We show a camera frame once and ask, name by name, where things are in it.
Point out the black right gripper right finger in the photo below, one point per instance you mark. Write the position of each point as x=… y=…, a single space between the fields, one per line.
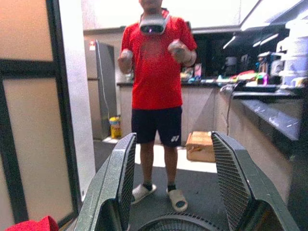
x=240 y=183

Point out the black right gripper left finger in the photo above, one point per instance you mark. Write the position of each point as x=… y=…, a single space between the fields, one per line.
x=113 y=183

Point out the red cloth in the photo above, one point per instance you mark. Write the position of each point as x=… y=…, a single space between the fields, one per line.
x=33 y=225

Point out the white slipper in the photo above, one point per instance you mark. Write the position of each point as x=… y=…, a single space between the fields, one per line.
x=142 y=192
x=178 y=199

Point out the brown cardboard box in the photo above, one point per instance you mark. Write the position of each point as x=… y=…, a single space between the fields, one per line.
x=199 y=146

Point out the yellow bottle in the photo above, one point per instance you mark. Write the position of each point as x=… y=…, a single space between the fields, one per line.
x=115 y=127

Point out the dark kitchen counter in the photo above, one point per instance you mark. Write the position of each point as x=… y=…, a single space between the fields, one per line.
x=272 y=118

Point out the grey refrigerator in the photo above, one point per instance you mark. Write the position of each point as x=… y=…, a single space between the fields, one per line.
x=95 y=91

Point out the black framed frosted door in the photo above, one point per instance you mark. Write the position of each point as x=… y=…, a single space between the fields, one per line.
x=36 y=120

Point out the person in red shirt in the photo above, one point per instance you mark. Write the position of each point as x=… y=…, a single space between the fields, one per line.
x=156 y=72

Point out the white VR controller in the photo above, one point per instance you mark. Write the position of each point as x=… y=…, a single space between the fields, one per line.
x=180 y=51
x=125 y=60

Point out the white kitchen appliance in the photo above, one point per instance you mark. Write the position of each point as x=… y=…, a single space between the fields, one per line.
x=296 y=53

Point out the strip light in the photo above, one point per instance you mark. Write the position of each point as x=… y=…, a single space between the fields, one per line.
x=229 y=42
x=267 y=39

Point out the grey VR headset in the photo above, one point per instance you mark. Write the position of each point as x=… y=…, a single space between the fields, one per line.
x=154 y=25

